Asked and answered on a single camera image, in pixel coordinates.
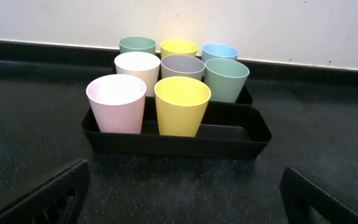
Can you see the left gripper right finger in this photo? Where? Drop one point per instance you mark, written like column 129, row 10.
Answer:
column 315, row 202

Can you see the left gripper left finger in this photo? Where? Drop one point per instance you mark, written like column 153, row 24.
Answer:
column 42, row 196

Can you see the black tray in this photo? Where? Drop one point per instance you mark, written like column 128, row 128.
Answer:
column 197, row 146

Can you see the pink cup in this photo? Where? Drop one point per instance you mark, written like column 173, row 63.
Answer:
column 117, row 109

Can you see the white cup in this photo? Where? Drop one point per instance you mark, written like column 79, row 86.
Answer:
column 138, row 67

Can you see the yellow cup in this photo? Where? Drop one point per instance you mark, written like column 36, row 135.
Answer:
column 180, row 112
column 178, row 48

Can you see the green cup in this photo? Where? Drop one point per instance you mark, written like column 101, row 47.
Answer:
column 137, row 45
column 225, row 81

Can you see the grey cup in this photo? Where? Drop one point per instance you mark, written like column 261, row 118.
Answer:
column 182, row 67

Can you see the blue cup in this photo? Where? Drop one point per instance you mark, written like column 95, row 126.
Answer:
column 219, row 52

